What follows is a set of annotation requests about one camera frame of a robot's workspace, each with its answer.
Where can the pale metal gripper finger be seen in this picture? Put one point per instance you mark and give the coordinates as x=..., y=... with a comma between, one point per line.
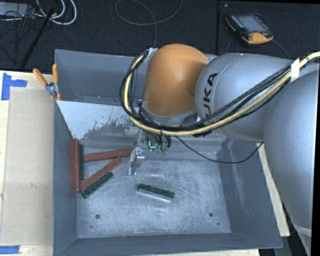
x=140, y=161
x=132, y=163

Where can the red-brown flat block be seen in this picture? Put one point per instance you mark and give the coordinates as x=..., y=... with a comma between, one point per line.
x=107, y=154
x=74, y=165
x=101, y=174

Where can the dark green flat block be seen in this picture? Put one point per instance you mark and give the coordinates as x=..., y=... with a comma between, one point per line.
x=156, y=191
x=82, y=162
x=97, y=185

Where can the grey metal bin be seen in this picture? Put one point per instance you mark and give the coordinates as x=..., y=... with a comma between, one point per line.
x=155, y=221

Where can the pale flat board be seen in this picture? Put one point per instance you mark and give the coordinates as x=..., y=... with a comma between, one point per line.
x=27, y=166

